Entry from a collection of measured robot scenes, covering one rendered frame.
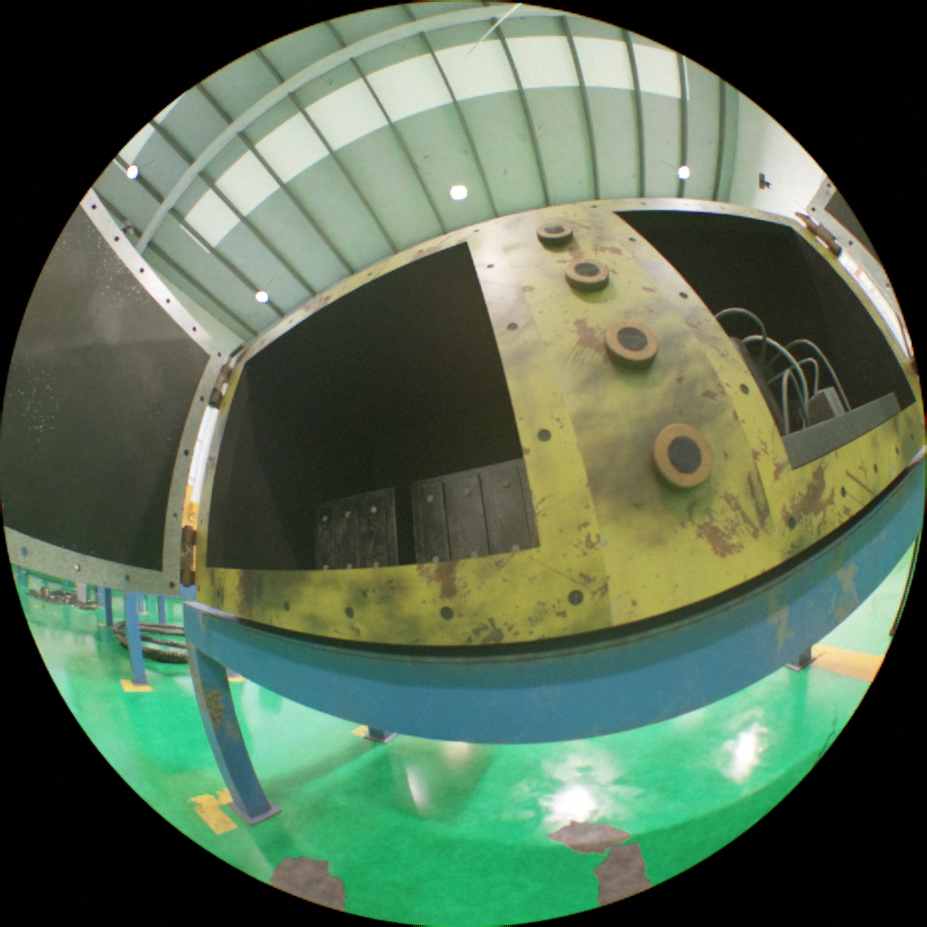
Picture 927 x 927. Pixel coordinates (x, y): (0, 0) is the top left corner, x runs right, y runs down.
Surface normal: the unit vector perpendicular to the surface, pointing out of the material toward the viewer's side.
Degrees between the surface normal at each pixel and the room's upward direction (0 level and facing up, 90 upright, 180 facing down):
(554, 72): 180
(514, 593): 90
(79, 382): 90
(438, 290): 180
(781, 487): 90
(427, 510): 90
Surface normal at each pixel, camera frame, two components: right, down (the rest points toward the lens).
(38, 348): 0.99, -0.14
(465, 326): 0.11, 0.92
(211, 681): 0.94, -0.22
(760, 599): -0.33, -0.31
